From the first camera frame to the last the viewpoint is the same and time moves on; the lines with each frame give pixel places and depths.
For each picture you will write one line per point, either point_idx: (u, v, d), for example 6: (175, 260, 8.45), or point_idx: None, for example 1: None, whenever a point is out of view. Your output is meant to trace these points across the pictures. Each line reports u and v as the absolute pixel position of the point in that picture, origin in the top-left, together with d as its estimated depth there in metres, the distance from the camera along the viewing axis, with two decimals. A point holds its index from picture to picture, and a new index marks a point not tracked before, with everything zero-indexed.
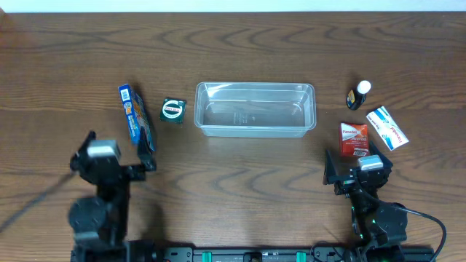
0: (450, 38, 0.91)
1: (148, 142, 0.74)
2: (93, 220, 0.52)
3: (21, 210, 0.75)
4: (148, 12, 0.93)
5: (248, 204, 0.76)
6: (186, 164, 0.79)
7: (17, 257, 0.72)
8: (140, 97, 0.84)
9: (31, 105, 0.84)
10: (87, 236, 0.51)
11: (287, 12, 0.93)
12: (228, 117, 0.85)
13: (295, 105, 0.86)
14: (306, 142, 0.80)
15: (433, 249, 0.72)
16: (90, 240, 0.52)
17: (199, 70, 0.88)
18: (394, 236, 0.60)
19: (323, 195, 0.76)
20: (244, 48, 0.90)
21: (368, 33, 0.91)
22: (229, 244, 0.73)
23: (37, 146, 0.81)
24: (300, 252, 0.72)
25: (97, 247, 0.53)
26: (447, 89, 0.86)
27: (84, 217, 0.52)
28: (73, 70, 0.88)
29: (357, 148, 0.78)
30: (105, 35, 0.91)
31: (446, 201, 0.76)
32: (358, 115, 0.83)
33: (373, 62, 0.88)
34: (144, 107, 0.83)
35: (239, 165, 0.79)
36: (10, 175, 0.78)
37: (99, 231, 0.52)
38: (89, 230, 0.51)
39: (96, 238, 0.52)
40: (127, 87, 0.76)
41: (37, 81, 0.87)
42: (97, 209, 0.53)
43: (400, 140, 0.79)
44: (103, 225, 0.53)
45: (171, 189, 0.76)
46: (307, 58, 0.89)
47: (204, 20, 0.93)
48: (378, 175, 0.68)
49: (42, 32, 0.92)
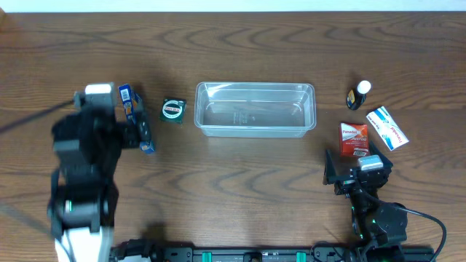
0: (450, 38, 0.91)
1: (145, 144, 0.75)
2: (78, 132, 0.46)
3: (21, 210, 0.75)
4: (148, 12, 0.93)
5: (248, 204, 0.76)
6: (186, 164, 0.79)
7: (17, 257, 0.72)
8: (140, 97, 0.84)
9: (31, 105, 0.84)
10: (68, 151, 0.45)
11: (287, 12, 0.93)
12: (228, 117, 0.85)
13: (295, 105, 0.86)
14: (306, 141, 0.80)
15: (433, 250, 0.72)
16: (70, 158, 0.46)
17: (199, 69, 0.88)
18: (394, 236, 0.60)
19: (323, 195, 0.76)
20: (244, 48, 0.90)
21: (368, 33, 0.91)
22: (229, 244, 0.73)
23: (37, 146, 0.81)
24: (300, 252, 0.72)
25: (76, 174, 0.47)
26: (447, 89, 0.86)
27: (67, 129, 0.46)
28: (73, 69, 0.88)
29: (357, 148, 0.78)
30: (105, 35, 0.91)
31: (446, 201, 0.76)
32: (358, 115, 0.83)
33: (373, 62, 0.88)
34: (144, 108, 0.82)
35: (239, 165, 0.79)
36: (9, 175, 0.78)
37: (82, 148, 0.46)
38: (71, 141, 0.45)
39: (79, 156, 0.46)
40: (127, 87, 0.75)
41: (37, 81, 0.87)
42: (84, 123, 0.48)
43: (400, 140, 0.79)
44: (89, 143, 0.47)
45: (171, 189, 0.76)
46: (307, 58, 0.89)
47: (204, 20, 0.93)
48: (378, 175, 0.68)
49: (42, 31, 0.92)
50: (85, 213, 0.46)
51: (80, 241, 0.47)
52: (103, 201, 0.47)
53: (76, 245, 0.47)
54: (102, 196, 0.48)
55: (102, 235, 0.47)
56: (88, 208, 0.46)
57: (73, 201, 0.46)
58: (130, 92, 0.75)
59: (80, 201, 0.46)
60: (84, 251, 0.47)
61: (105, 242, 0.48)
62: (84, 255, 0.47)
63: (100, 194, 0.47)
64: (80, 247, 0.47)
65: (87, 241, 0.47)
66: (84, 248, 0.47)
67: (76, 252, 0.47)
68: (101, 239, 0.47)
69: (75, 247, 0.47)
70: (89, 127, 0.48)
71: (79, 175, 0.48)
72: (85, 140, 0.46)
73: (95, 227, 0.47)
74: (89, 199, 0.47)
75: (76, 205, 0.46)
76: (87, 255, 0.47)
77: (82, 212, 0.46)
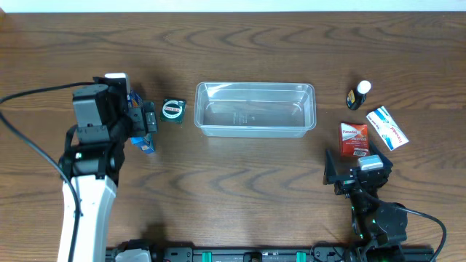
0: (450, 38, 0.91)
1: (145, 144, 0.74)
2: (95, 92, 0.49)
3: (21, 210, 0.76)
4: (149, 12, 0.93)
5: (248, 204, 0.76)
6: (186, 164, 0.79)
7: (17, 257, 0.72)
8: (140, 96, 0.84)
9: (31, 105, 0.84)
10: (84, 107, 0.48)
11: (287, 12, 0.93)
12: (228, 117, 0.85)
13: (295, 105, 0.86)
14: (306, 141, 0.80)
15: (433, 250, 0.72)
16: (86, 114, 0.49)
17: (199, 70, 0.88)
18: (394, 236, 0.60)
19: (323, 195, 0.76)
20: (244, 48, 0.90)
21: (368, 33, 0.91)
22: (229, 244, 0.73)
23: (37, 146, 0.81)
24: (300, 252, 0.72)
25: (88, 130, 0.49)
26: (447, 89, 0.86)
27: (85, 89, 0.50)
28: (73, 69, 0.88)
29: (357, 148, 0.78)
30: (105, 35, 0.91)
31: (446, 201, 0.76)
32: (358, 115, 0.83)
33: (374, 62, 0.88)
34: None
35: (239, 165, 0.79)
36: (10, 175, 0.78)
37: (97, 104, 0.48)
38: (88, 98, 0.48)
39: (94, 111, 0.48)
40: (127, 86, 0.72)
41: (37, 81, 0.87)
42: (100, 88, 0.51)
43: (400, 140, 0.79)
44: (103, 102, 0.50)
45: (171, 189, 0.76)
46: (307, 58, 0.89)
47: (204, 20, 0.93)
48: (378, 175, 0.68)
49: (42, 32, 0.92)
50: (94, 162, 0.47)
51: (86, 187, 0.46)
52: (111, 156, 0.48)
53: (81, 189, 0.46)
54: (109, 151, 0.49)
55: (107, 182, 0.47)
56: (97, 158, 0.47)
57: (84, 153, 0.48)
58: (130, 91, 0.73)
59: (90, 153, 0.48)
60: (89, 193, 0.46)
61: (110, 188, 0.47)
62: (89, 196, 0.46)
63: (108, 149, 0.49)
64: (86, 189, 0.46)
65: (93, 183, 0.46)
66: (90, 189, 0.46)
67: (83, 193, 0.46)
68: (106, 185, 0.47)
69: (80, 191, 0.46)
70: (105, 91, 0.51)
71: (92, 132, 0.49)
72: (100, 98, 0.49)
73: (101, 175, 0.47)
74: (98, 151, 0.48)
75: (86, 157, 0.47)
76: (92, 196, 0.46)
77: (92, 161, 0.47)
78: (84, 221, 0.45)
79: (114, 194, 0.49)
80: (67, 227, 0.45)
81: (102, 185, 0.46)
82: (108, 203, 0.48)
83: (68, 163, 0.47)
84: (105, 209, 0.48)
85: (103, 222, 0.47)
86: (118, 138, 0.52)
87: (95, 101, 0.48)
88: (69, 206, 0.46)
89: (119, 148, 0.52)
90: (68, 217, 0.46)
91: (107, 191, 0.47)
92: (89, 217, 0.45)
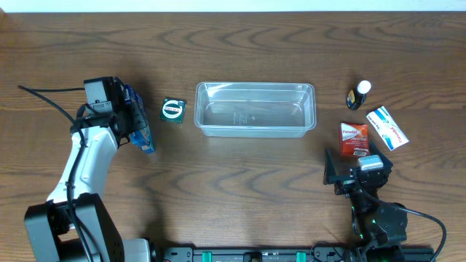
0: (450, 38, 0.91)
1: (145, 143, 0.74)
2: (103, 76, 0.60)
3: (21, 210, 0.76)
4: (149, 12, 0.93)
5: (248, 204, 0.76)
6: (186, 164, 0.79)
7: (17, 257, 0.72)
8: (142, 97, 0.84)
9: (31, 105, 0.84)
10: (93, 86, 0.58)
11: (287, 12, 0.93)
12: (228, 117, 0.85)
13: (296, 105, 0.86)
14: (306, 141, 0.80)
15: (433, 250, 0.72)
16: (95, 93, 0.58)
17: (199, 69, 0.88)
18: (394, 236, 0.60)
19: (323, 195, 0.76)
20: (244, 47, 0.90)
21: (368, 33, 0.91)
22: (229, 244, 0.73)
23: (37, 146, 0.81)
24: (300, 252, 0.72)
25: (96, 106, 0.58)
26: (447, 89, 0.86)
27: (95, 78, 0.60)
28: (73, 69, 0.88)
29: (357, 148, 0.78)
30: (106, 35, 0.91)
31: (445, 201, 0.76)
32: (359, 115, 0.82)
33: (373, 62, 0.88)
34: (144, 108, 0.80)
35: (239, 165, 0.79)
36: (10, 175, 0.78)
37: (104, 85, 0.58)
38: (97, 81, 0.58)
39: (101, 90, 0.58)
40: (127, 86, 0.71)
41: (36, 81, 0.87)
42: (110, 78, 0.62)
43: (400, 140, 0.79)
44: (109, 86, 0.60)
45: (171, 189, 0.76)
46: (307, 58, 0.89)
47: (204, 20, 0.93)
48: (378, 175, 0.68)
49: (42, 31, 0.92)
50: (100, 121, 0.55)
51: (92, 131, 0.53)
52: (114, 119, 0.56)
53: (89, 132, 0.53)
54: (113, 116, 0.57)
55: (110, 132, 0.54)
56: (103, 118, 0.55)
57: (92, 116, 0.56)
58: (130, 92, 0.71)
59: (97, 116, 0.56)
60: (95, 132, 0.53)
61: (111, 135, 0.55)
62: (95, 133, 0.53)
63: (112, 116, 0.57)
64: (92, 129, 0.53)
65: (99, 129, 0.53)
66: (97, 129, 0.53)
67: (89, 134, 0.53)
68: (110, 131, 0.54)
69: (87, 131, 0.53)
70: (113, 80, 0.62)
71: (99, 106, 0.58)
72: (107, 80, 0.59)
73: (105, 125, 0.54)
74: (104, 116, 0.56)
75: (94, 118, 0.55)
76: (97, 134, 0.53)
77: (99, 120, 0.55)
78: (87, 151, 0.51)
79: (113, 143, 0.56)
80: (71, 155, 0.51)
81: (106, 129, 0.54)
82: (108, 145, 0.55)
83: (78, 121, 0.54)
84: (105, 148, 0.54)
85: (103, 157, 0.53)
86: (121, 116, 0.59)
87: (101, 81, 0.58)
88: (74, 141, 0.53)
89: (121, 121, 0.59)
90: (74, 148, 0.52)
91: (108, 137, 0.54)
92: (92, 147, 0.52)
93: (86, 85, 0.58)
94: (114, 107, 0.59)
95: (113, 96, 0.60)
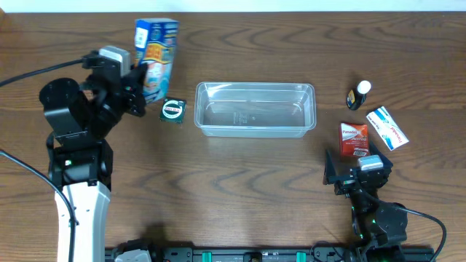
0: (450, 38, 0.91)
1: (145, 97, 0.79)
2: (64, 98, 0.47)
3: (21, 210, 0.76)
4: (149, 12, 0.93)
5: (248, 204, 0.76)
6: (186, 164, 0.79)
7: (17, 257, 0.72)
8: (174, 38, 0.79)
9: (31, 105, 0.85)
10: (59, 117, 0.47)
11: (287, 12, 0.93)
12: (228, 117, 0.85)
13: (296, 105, 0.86)
14: (306, 141, 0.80)
15: (433, 250, 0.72)
16: (60, 126, 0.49)
17: (199, 69, 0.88)
18: (394, 236, 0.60)
19: (323, 195, 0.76)
20: (244, 48, 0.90)
21: (368, 33, 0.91)
22: (228, 244, 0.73)
23: (37, 146, 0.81)
24: (300, 252, 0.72)
25: (68, 137, 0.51)
26: (447, 89, 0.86)
27: (89, 59, 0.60)
28: (73, 69, 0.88)
29: (357, 148, 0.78)
30: (106, 35, 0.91)
31: (445, 201, 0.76)
32: (358, 115, 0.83)
33: (373, 62, 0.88)
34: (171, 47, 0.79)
35: (239, 165, 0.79)
36: (10, 175, 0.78)
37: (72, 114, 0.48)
38: (62, 110, 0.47)
39: (68, 121, 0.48)
40: (147, 30, 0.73)
41: (36, 81, 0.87)
42: (71, 89, 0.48)
43: (400, 140, 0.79)
44: (79, 108, 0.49)
45: (171, 189, 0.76)
46: (307, 58, 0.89)
47: (205, 20, 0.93)
48: (378, 175, 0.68)
49: (42, 32, 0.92)
50: (82, 167, 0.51)
51: (81, 200, 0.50)
52: (98, 159, 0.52)
53: (76, 203, 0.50)
54: (96, 156, 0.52)
55: (99, 186, 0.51)
56: (84, 164, 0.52)
57: (72, 159, 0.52)
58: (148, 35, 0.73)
59: (77, 161, 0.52)
60: (84, 201, 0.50)
61: (102, 191, 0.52)
62: (84, 204, 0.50)
63: (95, 156, 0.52)
64: (79, 194, 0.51)
65: (87, 193, 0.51)
66: (84, 196, 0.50)
67: (79, 207, 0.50)
68: (99, 189, 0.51)
69: (75, 202, 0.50)
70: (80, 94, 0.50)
71: (73, 138, 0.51)
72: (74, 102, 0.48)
73: (93, 182, 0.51)
74: (86, 158, 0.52)
75: (74, 164, 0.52)
76: (86, 203, 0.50)
77: (81, 167, 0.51)
78: (81, 228, 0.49)
79: (106, 199, 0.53)
80: (64, 231, 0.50)
81: (95, 190, 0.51)
82: (102, 207, 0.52)
83: (57, 173, 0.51)
84: (100, 215, 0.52)
85: (99, 223, 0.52)
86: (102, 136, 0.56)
87: (68, 110, 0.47)
88: (64, 216, 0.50)
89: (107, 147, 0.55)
90: (65, 225, 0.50)
91: (100, 199, 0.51)
92: (85, 224, 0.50)
93: (47, 118, 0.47)
94: (95, 133, 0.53)
95: (87, 117, 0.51)
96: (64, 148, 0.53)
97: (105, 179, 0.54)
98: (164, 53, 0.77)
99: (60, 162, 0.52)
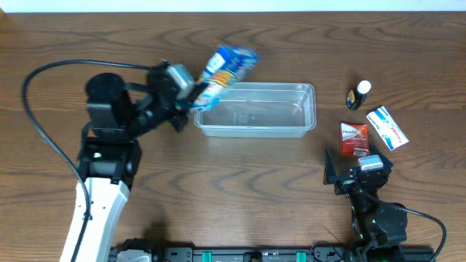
0: (450, 38, 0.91)
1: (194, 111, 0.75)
2: (108, 94, 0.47)
3: (21, 210, 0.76)
4: (149, 12, 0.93)
5: (248, 204, 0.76)
6: (186, 164, 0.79)
7: (16, 257, 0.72)
8: (244, 73, 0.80)
9: (31, 105, 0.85)
10: (98, 112, 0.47)
11: (286, 12, 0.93)
12: (228, 117, 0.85)
13: (295, 105, 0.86)
14: (306, 141, 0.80)
15: (433, 249, 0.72)
16: (97, 120, 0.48)
17: (199, 69, 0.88)
18: (394, 236, 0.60)
19: (323, 195, 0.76)
20: (244, 47, 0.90)
21: (368, 33, 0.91)
22: (229, 244, 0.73)
23: (37, 146, 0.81)
24: (300, 252, 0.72)
25: (103, 131, 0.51)
26: (447, 89, 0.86)
27: (158, 70, 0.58)
28: (73, 69, 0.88)
29: (357, 148, 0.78)
30: (105, 35, 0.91)
31: (445, 201, 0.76)
32: (358, 115, 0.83)
33: (373, 62, 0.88)
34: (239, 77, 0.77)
35: (239, 165, 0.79)
36: (10, 175, 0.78)
37: (112, 112, 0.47)
38: (103, 106, 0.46)
39: (107, 117, 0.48)
40: (222, 58, 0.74)
41: (36, 81, 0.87)
42: (116, 86, 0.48)
43: (400, 140, 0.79)
44: (119, 107, 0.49)
45: (172, 189, 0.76)
46: (307, 58, 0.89)
47: (204, 20, 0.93)
48: (378, 175, 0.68)
49: (41, 31, 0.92)
50: (111, 164, 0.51)
51: (99, 196, 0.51)
52: (127, 159, 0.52)
53: (94, 197, 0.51)
54: (126, 155, 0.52)
55: (121, 186, 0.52)
56: (113, 161, 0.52)
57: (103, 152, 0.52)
58: (220, 64, 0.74)
59: (107, 157, 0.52)
60: (103, 197, 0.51)
61: (122, 192, 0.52)
62: (101, 200, 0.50)
63: (124, 156, 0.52)
64: (99, 189, 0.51)
65: (108, 189, 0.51)
66: (103, 193, 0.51)
67: (96, 201, 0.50)
68: (120, 188, 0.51)
69: (93, 196, 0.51)
70: (124, 93, 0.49)
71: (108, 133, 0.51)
72: (117, 101, 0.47)
73: (116, 180, 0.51)
74: (116, 156, 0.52)
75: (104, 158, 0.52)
76: (103, 200, 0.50)
77: (108, 164, 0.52)
78: (92, 225, 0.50)
79: (124, 200, 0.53)
80: (75, 223, 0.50)
81: (116, 189, 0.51)
82: (117, 207, 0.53)
83: (84, 162, 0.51)
84: (113, 215, 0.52)
85: (111, 223, 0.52)
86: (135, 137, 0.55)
87: (109, 108, 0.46)
88: (79, 208, 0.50)
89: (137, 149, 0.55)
90: (77, 217, 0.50)
91: (119, 199, 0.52)
92: (97, 221, 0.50)
93: (88, 110, 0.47)
94: (129, 134, 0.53)
95: (125, 116, 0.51)
96: (97, 138, 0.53)
97: (127, 179, 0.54)
98: (230, 80, 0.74)
99: (89, 153, 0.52)
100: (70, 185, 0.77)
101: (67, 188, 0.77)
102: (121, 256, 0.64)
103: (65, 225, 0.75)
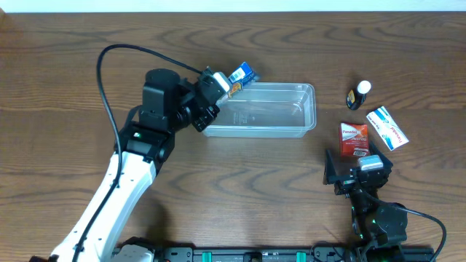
0: (450, 38, 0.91)
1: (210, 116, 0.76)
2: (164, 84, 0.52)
3: (21, 211, 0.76)
4: (149, 11, 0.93)
5: (248, 204, 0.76)
6: (186, 164, 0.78)
7: (17, 257, 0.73)
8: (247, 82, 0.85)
9: (31, 105, 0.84)
10: (152, 94, 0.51)
11: (287, 12, 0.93)
12: (228, 117, 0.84)
13: (295, 105, 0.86)
14: (306, 141, 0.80)
15: (433, 249, 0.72)
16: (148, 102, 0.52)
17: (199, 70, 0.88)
18: (394, 236, 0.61)
19: (323, 195, 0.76)
20: (244, 48, 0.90)
21: (368, 33, 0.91)
22: (230, 244, 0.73)
23: (37, 146, 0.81)
24: (300, 252, 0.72)
25: (150, 116, 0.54)
26: (447, 89, 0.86)
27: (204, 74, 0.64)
28: (73, 69, 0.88)
29: (357, 148, 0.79)
30: (106, 35, 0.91)
31: (445, 201, 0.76)
32: (358, 115, 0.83)
33: (373, 62, 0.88)
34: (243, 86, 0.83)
35: (239, 166, 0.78)
36: (10, 175, 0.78)
37: (164, 97, 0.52)
38: (158, 89, 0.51)
39: (157, 100, 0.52)
40: (246, 73, 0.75)
41: (36, 81, 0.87)
42: (174, 78, 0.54)
43: (400, 140, 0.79)
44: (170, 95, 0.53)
45: (172, 189, 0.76)
46: (307, 59, 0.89)
47: (205, 21, 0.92)
48: (378, 175, 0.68)
49: (41, 31, 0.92)
50: (146, 145, 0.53)
51: (129, 169, 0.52)
52: (162, 145, 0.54)
53: (125, 167, 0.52)
54: (162, 140, 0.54)
55: (151, 167, 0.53)
56: (148, 143, 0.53)
57: (142, 133, 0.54)
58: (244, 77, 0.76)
59: (145, 138, 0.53)
60: (133, 170, 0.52)
61: (151, 171, 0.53)
62: (132, 173, 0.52)
63: (160, 141, 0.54)
64: (132, 163, 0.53)
65: (139, 164, 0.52)
66: (135, 167, 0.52)
67: (126, 171, 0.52)
68: (150, 168, 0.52)
69: (124, 167, 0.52)
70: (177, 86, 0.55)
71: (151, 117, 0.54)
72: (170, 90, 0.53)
73: (148, 159, 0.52)
74: (153, 140, 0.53)
75: (143, 138, 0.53)
76: (134, 174, 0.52)
77: (145, 144, 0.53)
78: (116, 193, 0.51)
79: (149, 182, 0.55)
80: (103, 187, 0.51)
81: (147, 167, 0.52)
82: (143, 185, 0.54)
83: (123, 138, 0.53)
84: (136, 193, 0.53)
85: (132, 199, 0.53)
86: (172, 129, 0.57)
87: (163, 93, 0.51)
88: (110, 175, 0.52)
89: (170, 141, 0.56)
90: (106, 183, 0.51)
91: (146, 175, 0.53)
92: (122, 191, 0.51)
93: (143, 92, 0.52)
94: (169, 124, 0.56)
95: (171, 107, 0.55)
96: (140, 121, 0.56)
97: (157, 164, 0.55)
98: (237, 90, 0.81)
99: (129, 132, 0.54)
100: (71, 185, 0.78)
101: (68, 188, 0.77)
102: (125, 248, 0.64)
103: (65, 225, 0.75)
